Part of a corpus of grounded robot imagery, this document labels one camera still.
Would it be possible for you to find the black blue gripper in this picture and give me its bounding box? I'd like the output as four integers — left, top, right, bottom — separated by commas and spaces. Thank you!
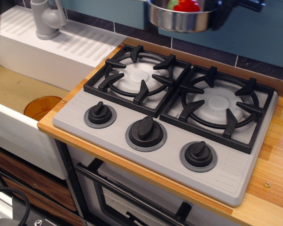
212, 0, 266, 31

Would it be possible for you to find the red plastic toy strawberry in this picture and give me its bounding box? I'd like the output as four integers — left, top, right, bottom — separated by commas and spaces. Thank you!
166, 0, 200, 12

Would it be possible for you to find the small steel saucepan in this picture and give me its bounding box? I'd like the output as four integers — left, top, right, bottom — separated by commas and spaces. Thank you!
145, 0, 218, 33

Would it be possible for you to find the black middle stove knob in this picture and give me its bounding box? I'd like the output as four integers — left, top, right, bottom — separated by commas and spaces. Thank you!
125, 116, 167, 152

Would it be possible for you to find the black stove knob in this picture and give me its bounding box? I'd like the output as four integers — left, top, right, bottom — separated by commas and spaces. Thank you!
84, 101, 117, 129
125, 116, 167, 152
180, 141, 217, 173

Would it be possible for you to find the black right stove knob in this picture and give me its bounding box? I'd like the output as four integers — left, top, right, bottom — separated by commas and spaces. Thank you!
180, 141, 217, 173

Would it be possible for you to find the grey toy stove top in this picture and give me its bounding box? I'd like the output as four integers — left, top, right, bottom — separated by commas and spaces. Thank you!
52, 43, 279, 208

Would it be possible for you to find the black left stove knob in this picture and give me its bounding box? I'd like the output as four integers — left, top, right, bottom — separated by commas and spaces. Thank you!
84, 101, 117, 129

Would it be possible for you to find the black right burner grate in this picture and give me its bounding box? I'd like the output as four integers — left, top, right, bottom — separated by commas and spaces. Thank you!
160, 65, 276, 154

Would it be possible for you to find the black burner grate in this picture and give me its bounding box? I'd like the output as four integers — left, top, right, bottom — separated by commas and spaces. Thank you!
83, 45, 191, 118
160, 65, 276, 154

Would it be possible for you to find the black left burner grate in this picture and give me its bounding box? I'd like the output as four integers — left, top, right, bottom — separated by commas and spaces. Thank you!
83, 45, 191, 118

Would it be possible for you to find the grey toy faucet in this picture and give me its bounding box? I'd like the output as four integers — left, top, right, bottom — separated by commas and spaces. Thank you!
30, 0, 67, 40

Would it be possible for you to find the white toy sink unit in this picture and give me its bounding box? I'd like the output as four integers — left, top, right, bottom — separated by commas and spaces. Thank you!
0, 6, 125, 179

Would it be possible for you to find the toy oven door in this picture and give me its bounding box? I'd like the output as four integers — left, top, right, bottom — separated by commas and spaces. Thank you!
75, 159, 236, 226

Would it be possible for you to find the wood grain drawer front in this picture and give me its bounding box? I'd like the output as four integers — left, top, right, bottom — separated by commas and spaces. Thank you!
0, 145, 85, 226

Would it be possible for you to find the black braided cable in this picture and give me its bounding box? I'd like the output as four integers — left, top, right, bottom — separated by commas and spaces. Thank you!
0, 187, 31, 226

